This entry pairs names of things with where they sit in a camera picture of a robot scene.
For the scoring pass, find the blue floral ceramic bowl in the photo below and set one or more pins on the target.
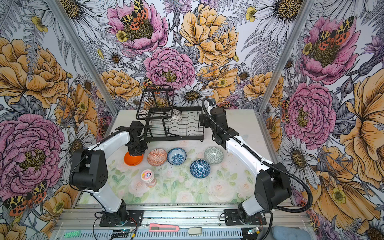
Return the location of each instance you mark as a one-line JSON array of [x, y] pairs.
[[176, 156]]

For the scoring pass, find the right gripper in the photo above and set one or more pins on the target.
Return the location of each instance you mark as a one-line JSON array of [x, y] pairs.
[[204, 120]]

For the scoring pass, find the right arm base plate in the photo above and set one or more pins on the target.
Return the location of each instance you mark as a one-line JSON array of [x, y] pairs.
[[233, 218]]

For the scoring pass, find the pink utility knife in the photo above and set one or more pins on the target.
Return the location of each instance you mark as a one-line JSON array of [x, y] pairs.
[[162, 228]]

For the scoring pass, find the orange plastic bowl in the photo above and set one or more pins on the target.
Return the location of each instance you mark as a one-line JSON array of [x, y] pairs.
[[132, 160]]

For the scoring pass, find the dark blue patterned bowl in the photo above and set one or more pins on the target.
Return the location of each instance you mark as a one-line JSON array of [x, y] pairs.
[[200, 169]]

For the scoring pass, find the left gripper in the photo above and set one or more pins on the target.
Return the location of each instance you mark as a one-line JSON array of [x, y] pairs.
[[142, 150]]

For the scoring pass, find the blue cloth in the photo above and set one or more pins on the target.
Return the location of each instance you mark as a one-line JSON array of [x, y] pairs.
[[286, 233]]

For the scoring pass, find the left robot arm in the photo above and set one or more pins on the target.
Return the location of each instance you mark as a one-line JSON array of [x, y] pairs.
[[89, 170]]

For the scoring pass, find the orange patterned ceramic bowl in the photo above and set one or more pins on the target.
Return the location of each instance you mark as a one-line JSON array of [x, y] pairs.
[[157, 157]]

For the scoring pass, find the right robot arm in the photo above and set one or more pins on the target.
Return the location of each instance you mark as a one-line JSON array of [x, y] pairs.
[[272, 185]]

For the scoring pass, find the pink lidded small jar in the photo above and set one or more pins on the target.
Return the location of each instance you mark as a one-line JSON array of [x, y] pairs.
[[148, 177]]

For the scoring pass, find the green led circuit board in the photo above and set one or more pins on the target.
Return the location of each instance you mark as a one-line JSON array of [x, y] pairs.
[[73, 234]]

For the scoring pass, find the black wire dish rack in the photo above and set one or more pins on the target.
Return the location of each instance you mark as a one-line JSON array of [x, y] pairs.
[[166, 122]]

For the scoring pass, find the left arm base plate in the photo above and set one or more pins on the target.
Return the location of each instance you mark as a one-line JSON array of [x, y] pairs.
[[132, 218]]

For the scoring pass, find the white perforated strainer bowl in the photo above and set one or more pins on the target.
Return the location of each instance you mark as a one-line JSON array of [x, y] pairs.
[[175, 116]]

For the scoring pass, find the green patterned ceramic bowl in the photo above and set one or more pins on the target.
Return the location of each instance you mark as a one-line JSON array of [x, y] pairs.
[[213, 155]]

